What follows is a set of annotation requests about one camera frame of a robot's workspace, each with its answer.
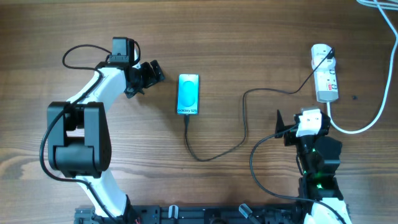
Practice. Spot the blue Galaxy smartphone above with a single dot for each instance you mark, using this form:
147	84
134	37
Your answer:
187	94

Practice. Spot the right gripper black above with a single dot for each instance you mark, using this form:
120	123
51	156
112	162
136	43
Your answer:
290	135

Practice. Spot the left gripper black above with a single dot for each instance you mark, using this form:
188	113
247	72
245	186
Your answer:
150	80

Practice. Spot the white charger plug adapter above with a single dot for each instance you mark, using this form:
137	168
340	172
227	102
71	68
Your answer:
323	57

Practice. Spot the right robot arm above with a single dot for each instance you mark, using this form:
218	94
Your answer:
318	158

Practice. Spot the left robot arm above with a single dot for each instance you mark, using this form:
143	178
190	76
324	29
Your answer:
76	146

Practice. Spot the white power strip socket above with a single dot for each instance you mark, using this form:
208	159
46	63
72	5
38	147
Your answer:
326	88

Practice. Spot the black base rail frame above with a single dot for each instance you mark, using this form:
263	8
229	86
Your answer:
154	214

